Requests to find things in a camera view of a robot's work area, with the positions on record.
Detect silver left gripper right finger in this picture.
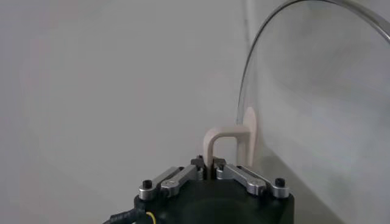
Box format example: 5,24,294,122
212,156,290,200

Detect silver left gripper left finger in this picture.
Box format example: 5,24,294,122
138,155,205,201

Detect glass lid with beige handle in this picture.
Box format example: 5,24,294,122
202,0,390,224

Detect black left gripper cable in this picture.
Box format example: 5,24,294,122
102,206,159,224

